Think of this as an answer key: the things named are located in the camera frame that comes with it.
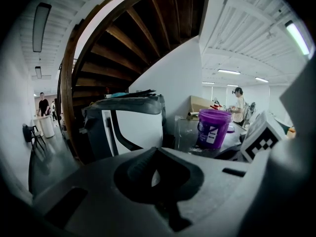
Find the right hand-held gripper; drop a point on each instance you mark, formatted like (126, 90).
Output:
(293, 171)

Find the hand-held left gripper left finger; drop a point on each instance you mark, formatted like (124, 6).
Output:
(93, 181)

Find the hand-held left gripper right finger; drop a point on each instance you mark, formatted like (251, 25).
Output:
(217, 189)

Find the purple detergent powder bucket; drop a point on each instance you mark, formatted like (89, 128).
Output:
(212, 130)

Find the purple plastic scoop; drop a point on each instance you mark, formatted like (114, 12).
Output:
(232, 129)

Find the clear plastic box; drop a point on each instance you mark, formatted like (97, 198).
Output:
(185, 132)

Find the white round table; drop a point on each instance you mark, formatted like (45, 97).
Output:
(47, 127)

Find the cardboard tube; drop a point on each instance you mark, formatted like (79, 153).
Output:
(193, 115)

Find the black chair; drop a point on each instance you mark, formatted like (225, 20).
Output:
(30, 133)

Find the red white object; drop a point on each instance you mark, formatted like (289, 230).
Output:
(216, 105)

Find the brown cardboard box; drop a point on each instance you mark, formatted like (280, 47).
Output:
(198, 104)

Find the blue cloth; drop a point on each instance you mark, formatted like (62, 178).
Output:
(119, 95)

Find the lit ceiling tube lamp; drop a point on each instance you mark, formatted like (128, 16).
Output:
(261, 79)
(229, 71)
(297, 37)

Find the short black ceiling lamp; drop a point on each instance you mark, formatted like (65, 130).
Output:
(38, 72)

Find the wooden spiral staircase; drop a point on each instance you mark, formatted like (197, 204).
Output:
(128, 38)

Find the long black ceiling lamp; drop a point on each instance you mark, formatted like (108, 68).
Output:
(41, 27)

